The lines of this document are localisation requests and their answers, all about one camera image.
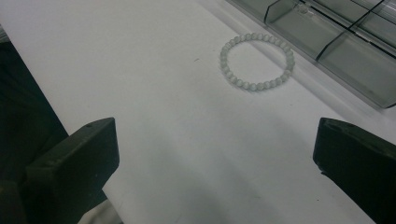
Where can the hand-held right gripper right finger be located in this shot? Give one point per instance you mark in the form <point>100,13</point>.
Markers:
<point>358,161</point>

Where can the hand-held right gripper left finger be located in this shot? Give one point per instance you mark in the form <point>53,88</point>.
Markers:
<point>71,168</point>

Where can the clear compartment organizer box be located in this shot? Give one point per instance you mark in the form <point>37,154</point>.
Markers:
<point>348,40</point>

